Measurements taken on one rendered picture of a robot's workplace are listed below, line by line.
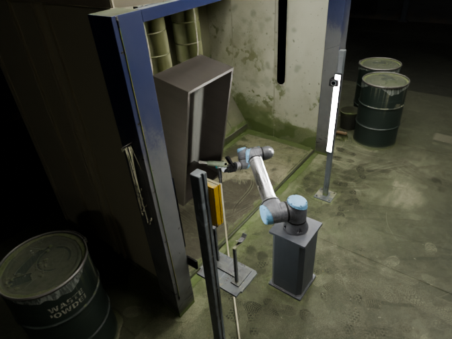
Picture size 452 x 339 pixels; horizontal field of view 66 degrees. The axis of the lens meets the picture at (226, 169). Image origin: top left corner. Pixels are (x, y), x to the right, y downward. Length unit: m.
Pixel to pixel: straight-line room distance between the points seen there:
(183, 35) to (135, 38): 2.57
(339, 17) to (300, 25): 0.46
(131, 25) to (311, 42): 2.90
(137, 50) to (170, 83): 0.85
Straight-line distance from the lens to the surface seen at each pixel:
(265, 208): 2.57
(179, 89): 2.64
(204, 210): 1.74
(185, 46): 4.44
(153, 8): 1.94
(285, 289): 3.17
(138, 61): 1.89
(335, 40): 4.31
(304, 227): 2.73
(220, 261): 2.35
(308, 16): 4.39
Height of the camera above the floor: 2.57
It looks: 34 degrees down
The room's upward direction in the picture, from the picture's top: 4 degrees counter-clockwise
